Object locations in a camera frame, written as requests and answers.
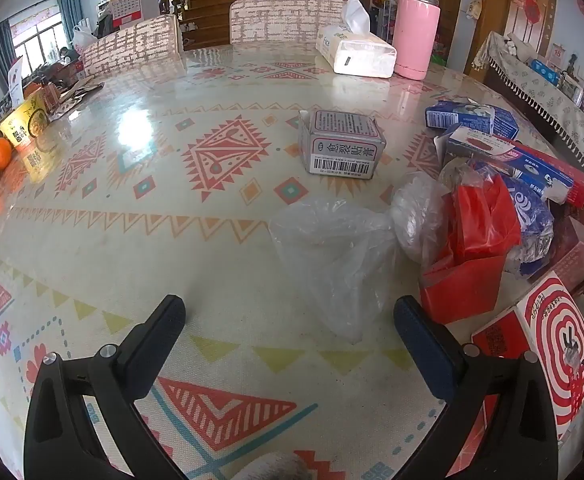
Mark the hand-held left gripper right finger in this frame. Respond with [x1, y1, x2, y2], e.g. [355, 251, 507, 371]
[393, 296, 559, 480]

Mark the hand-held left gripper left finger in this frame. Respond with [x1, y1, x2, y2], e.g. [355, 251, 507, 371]
[23, 295, 188, 480]

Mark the clear plastic bag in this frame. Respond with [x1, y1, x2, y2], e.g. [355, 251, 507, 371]
[268, 198, 403, 345]

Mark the long red box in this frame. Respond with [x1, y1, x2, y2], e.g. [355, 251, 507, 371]
[444, 125, 584, 208]

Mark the red plastic bag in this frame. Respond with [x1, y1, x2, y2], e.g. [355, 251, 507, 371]
[418, 174, 523, 325]

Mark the crumpled clear plastic wrap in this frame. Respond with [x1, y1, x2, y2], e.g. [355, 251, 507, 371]
[391, 172, 455, 261]

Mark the red white spiral box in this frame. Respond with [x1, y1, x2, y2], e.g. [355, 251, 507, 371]
[471, 271, 584, 441]

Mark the blue patterned foil wrapper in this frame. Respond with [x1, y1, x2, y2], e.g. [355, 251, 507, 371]
[502, 175, 555, 278]

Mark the dark flat box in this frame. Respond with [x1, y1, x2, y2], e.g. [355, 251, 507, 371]
[527, 215, 584, 296]

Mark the grey medicine box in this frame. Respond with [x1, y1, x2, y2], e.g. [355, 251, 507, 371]
[298, 109, 387, 179]

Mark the blue carton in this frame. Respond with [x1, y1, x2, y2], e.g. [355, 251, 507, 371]
[424, 100, 520, 141]

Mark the yellow instant noodle bowl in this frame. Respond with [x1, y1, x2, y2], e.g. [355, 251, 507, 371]
[0, 92, 50, 151]

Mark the dark wooden sideboard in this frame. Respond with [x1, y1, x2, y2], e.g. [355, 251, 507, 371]
[487, 67, 573, 146]

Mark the leaf patterned sideboard cloth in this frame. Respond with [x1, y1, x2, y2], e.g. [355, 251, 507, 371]
[472, 31, 584, 133]

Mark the white sign card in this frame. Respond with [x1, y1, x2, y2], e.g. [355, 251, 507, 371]
[7, 56, 25, 106]

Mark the white tissue pack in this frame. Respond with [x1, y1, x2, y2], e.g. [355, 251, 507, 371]
[315, 0, 398, 79]

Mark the patterned white chair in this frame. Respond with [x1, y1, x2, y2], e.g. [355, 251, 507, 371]
[81, 14, 183, 80]
[229, 0, 353, 46]

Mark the blue box on sideboard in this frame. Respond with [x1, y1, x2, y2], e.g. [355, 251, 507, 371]
[531, 59, 560, 85]

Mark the pink thermos bottle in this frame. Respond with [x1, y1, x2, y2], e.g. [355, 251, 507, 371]
[392, 0, 441, 81]

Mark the white plastic bag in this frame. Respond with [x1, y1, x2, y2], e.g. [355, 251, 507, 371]
[72, 17, 95, 48]

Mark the window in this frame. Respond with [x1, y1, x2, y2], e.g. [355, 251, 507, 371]
[9, 7, 73, 63]

